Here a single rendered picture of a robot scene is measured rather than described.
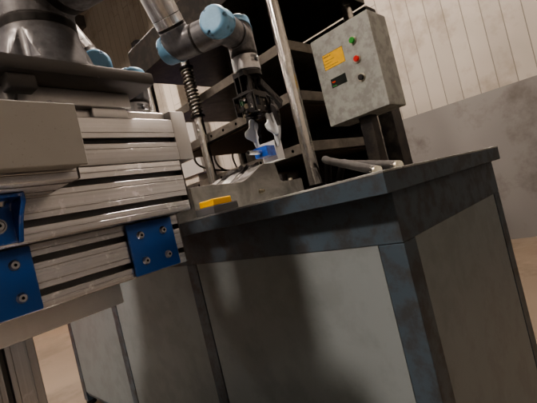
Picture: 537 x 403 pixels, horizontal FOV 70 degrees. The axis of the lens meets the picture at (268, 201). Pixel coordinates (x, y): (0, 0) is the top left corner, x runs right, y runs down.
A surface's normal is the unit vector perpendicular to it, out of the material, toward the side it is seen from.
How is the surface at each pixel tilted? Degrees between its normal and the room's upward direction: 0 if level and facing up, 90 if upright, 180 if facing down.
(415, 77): 90
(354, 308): 90
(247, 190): 90
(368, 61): 90
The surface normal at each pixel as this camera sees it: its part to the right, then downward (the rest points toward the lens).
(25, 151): 0.76, -0.19
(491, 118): -0.61, 0.14
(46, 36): 0.46, -0.44
